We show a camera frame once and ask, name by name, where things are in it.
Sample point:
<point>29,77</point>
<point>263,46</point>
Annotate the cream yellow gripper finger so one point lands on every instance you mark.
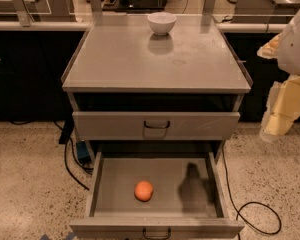
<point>282,109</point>

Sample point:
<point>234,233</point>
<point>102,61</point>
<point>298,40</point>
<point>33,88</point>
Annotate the orange fruit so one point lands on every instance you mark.
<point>143,191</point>

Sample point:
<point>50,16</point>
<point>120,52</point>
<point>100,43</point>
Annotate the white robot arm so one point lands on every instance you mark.
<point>285,48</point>

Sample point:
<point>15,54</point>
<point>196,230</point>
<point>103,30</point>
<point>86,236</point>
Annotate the open grey middle drawer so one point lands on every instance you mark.
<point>187,198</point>

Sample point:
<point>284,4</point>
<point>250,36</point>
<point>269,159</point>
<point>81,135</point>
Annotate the grey metal drawer cabinet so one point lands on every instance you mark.
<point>122,66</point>

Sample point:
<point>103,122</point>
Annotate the closed grey top drawer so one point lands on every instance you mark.
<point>130,125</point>

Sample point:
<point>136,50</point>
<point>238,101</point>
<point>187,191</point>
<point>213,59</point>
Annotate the white ceramic bowl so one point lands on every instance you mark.
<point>161,23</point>

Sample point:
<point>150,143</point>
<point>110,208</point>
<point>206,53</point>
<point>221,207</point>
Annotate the blue power box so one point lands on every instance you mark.
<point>82,152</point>

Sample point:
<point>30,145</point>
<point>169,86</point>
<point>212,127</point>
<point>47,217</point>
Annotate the grey background table left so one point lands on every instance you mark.
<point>40,10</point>

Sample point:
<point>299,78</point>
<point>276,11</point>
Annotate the black top drawer handle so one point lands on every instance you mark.
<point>157,124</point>

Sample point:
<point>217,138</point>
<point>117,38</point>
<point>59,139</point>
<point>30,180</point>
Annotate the black drawer handle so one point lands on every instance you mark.
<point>156,235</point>
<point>157,124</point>

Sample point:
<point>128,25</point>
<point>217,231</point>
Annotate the black middle drawer handle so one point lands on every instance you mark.
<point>156,235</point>

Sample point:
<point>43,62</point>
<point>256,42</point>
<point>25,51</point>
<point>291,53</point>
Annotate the white horizontal rail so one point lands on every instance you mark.
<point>76,26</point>

